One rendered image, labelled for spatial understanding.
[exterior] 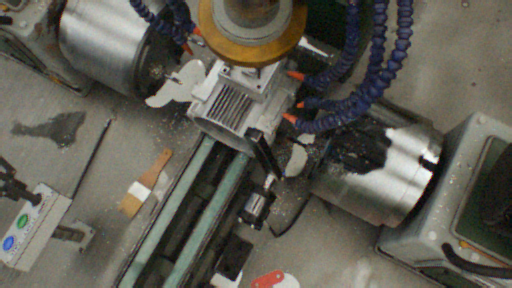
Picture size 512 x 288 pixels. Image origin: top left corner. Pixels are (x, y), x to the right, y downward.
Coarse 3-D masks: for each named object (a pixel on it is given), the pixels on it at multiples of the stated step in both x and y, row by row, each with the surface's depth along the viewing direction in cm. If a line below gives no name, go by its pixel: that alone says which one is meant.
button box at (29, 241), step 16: (32, 192) 100; (48, 192) 98; (32, 208) 98; (48, 208) 97; (64, 208) 100; (32, 224) 95; (48, 224) 98; (16, 240) 96; (32, 240) 96; (0, 256) 96; (16, 256) 94; (32, 256) 97
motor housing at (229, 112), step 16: (208, 80) 105; (224, 96) 101; (240, 96) 99; (272, 96) 103; (288, 96) 105; (208, 112) 99; (224, 112) 100; (240, 112) 100; (256, 112) 101; (272, 112) 103; (208, 128) 113; (224, 128) 115; (240, 128) 100; (240, 144) 113
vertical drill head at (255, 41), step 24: (216, 0) 77; (240, 0) 68; (264, 0) 69; (288, 0) 77; (216, 24) 77; (240, 24) 75; (264, 24) 75; (288, 24) 78; (216, 48) 78; (240, 48) 77; (264, 48) 77; (288, 48) 78
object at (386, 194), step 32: (352, 128) 91; (384, 128) 92; (416, 128) 93; (320, 160) 95; (352, 160) 91; (384, 160) 90; (416, 160) 90; (320, 192) 99; (352, 192) 94; (384, 192) 91; (416, 192) 91
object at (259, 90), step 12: (228, 72) 97; (240, 72) 100; (252, 72) 98; (264, 72) 100; (276, 72) 100; (228, 84) 100; (240, 84) 96; (252, 84) 99; (264, 84) 99; (252, 96) 99; (264, 96) 99
